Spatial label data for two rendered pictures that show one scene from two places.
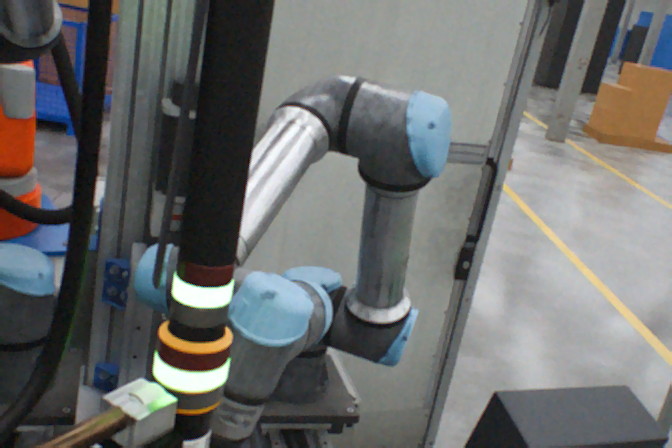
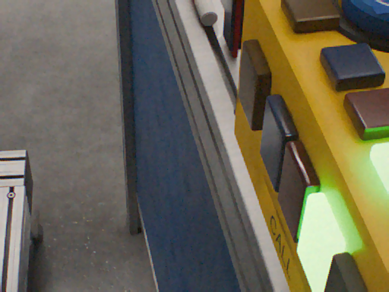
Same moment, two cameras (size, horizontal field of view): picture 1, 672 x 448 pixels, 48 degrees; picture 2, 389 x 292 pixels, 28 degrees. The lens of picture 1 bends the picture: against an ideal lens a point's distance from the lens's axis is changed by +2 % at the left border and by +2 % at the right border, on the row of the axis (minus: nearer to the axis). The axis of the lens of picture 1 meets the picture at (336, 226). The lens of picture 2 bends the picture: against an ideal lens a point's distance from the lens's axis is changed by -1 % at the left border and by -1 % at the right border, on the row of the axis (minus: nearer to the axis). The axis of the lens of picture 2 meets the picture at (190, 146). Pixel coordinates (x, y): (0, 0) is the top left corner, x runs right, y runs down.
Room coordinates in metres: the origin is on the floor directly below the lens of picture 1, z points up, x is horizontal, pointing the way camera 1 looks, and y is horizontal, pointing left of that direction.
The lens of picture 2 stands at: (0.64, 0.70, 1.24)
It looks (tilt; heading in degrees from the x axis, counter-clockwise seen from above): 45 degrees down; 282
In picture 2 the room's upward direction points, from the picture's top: 2 degrees clockwise
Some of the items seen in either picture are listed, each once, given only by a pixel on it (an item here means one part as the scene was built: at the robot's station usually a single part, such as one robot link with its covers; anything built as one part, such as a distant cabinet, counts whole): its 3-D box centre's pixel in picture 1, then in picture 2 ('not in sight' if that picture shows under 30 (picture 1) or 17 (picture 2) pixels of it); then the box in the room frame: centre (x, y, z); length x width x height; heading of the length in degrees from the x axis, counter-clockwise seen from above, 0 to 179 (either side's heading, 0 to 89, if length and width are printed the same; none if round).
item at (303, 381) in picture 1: (294, 358); not in sight; (1.26, 0.03, 1.09); 0.15 x 0.15 x 0.10
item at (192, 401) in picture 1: (189, 381); not in sight; (0.39, 0.07, 1.55); 0.04 x 0.04 x 0.01
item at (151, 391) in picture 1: (145, 404); not in sight; (0.36, 0.09, 1.54); 0.02 x 0.02 x 0.02; 60
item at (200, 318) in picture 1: (200, 305); not in sight; (0.39, 0.07, 1.60); 0.03 x 0.03 x 0.01
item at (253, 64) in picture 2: not in sight; (254, 85); (0.66, 0.47, 1.04); 0.02 x 0.01 x 0.03; 115
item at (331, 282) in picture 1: (308, 305); not in sight; (1.26, 0.02, 1.20); 0.13 x 0.12 x 0.14; 75
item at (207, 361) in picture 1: (194, 343); not in sight; (0.39, 0.07, 1.57); 0.04 x 0.04 x 0.01
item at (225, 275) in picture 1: (206, 265); not in sight; (0.39, 0.07, 1.62); 0.03 x 0.03 x 0.01
